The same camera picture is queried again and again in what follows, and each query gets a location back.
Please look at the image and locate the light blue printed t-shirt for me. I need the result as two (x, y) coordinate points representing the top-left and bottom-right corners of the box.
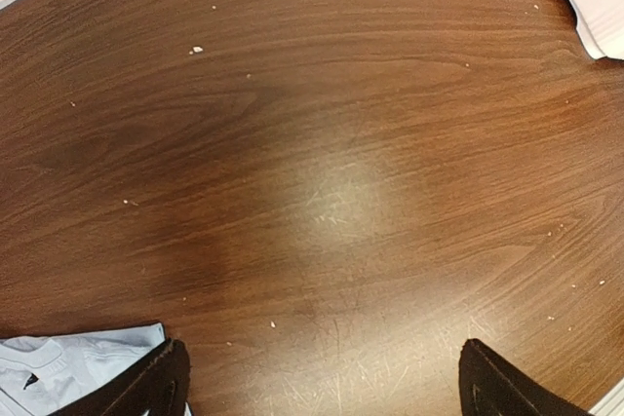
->
(1, 322), (166, 415)

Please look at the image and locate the front aluminium frame rail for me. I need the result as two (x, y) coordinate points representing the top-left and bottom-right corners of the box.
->
(590, 379), (624, 416)

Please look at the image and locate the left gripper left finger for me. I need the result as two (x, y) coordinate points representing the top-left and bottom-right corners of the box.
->
(54, 338), (190, 416)

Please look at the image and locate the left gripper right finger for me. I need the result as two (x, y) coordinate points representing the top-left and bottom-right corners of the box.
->
(458, 338), (590, 416)

